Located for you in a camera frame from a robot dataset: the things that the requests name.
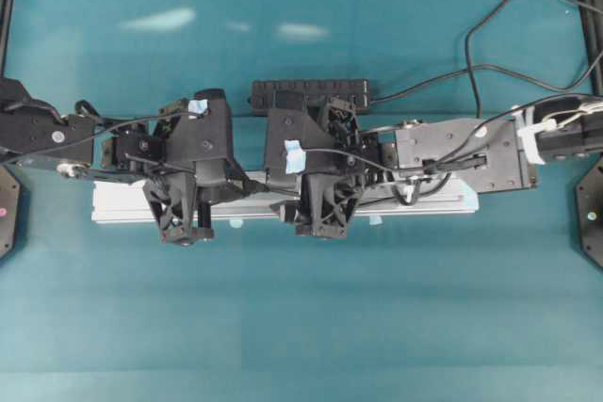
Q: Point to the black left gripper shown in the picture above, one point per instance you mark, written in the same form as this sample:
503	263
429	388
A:
165	157

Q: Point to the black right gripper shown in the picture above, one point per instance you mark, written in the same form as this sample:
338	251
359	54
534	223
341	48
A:
329	197

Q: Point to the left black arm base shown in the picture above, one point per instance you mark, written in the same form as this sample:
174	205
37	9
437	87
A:
10	190

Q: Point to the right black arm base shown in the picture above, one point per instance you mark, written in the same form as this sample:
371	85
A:
589	202

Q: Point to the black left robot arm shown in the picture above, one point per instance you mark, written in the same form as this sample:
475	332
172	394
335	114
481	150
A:
88	146

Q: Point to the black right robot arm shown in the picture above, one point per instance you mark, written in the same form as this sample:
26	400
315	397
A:
497	154

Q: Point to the black USB hub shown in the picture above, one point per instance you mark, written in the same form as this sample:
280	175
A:
313	92

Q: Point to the right blue tape piece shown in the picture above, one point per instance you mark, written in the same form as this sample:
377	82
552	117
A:
375	220

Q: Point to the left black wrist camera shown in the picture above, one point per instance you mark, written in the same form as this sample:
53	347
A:
203	141

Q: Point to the silver aluminium rail plate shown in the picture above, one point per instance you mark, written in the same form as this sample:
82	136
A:
116	203

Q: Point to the left black frame post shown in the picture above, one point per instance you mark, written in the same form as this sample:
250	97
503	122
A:
5	20

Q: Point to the black frame post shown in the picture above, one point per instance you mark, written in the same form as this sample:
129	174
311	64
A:
592	31
5	20

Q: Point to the right black frame post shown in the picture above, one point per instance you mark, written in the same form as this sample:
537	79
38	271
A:
592	31

